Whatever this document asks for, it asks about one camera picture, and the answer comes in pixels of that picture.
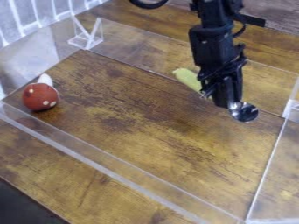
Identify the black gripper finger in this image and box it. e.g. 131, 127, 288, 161
209, 69, 242, 109

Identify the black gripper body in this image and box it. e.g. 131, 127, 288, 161
188, 24, 246, 98

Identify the green handled metal spoon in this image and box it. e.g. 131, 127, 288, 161
172, 68, 258, 123

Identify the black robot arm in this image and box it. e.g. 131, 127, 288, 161
188, 0, 246, 110

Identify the black strip on table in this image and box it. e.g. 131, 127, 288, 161
238, 14, 266, 27

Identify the red toy mushroom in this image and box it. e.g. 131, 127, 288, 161
22, 73, 59, 111

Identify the black cable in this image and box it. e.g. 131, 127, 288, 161
126, 0, 170, 10

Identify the clear acrylic triangular bracket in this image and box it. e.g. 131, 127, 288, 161
67, 17, 103, 50

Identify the clear acrylic enclosure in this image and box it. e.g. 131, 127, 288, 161
0, 0, 299, 224

